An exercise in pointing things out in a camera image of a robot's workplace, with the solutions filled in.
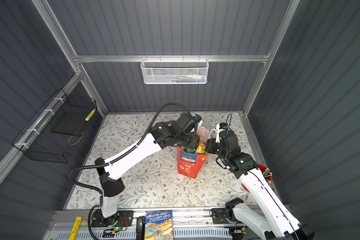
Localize red paper gift bag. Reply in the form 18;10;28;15
176;119;220;180

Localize green spring tea candy bag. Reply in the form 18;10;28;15
181;146;195;154

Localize orange fruits candy bag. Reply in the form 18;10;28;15
196;142;207;155

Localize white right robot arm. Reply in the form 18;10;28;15
207;129;315;240

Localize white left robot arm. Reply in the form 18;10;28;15
95;113;203;218

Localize red pencil cup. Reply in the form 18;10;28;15
241;163;274;193

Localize colourful book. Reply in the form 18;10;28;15
144;211;173;240

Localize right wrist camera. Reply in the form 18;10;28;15
216;123;230;143

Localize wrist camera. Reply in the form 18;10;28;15
216;123;230;143
193;114;203;125

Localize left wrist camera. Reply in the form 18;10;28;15
193;114;203;125

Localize white wire wall basket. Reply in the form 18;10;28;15
140;60;210;85

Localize black corrugated cable conduit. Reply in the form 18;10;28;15
68;102;193;240

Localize black wire side basket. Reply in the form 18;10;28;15
12;90;97;164

